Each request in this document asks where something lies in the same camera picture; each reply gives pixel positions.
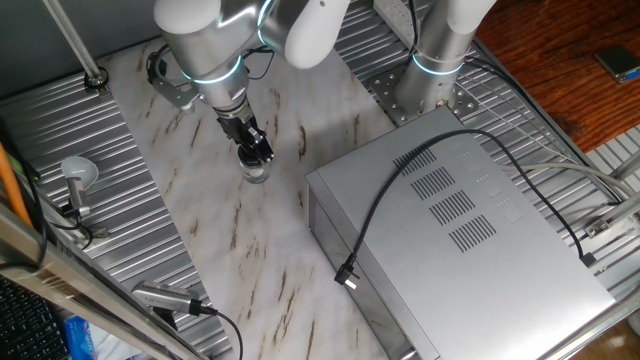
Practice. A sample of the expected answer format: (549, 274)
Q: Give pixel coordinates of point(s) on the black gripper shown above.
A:
(242, 131)

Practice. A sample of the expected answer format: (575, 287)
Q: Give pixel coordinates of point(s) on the small clear glass jar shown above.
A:
(255, 174)

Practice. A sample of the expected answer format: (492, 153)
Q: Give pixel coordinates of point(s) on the aluminium profile bar with bracket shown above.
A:
(615, 215)

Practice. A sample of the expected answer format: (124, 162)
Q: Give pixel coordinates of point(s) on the silver ribbed depth camera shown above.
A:
(160, 295)

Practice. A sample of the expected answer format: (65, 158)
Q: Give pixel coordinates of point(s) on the aluminium pole with black foot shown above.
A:
(75, 45)

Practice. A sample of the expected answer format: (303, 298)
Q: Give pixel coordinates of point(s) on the silver metal vented box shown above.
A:
(500, 280)

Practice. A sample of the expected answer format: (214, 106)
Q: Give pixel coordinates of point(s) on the brown wooden table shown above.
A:
(560, 60)

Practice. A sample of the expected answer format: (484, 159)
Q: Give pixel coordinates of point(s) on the black keyboard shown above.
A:
(25, 325)

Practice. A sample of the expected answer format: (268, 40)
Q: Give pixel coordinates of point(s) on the grey plastic ladle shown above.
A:
(80, 167)

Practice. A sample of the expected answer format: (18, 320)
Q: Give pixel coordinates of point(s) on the blue white tissue pack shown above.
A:
(80, 340)

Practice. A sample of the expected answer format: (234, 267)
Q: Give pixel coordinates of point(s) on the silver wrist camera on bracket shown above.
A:
(175, 95)

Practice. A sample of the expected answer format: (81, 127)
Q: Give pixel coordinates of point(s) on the white marble pattern board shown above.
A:
(240, 250)

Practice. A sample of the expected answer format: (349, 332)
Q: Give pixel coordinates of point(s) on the small dark electronic device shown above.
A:
(617, 62)

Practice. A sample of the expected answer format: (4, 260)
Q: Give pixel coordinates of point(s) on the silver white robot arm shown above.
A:
(200, 45)

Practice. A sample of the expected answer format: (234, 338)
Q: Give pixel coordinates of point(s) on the aluminium frame beam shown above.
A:
(100, 310)

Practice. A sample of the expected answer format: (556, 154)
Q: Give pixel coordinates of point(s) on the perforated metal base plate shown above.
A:
(385, 90)

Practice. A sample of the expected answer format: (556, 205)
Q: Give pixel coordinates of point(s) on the orange tube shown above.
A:
(10, 185)

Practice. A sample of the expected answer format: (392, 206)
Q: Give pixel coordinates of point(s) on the short silver mount bar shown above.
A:
(77, 196)

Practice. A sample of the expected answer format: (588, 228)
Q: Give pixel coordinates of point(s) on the white power strip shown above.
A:
(392, 15)

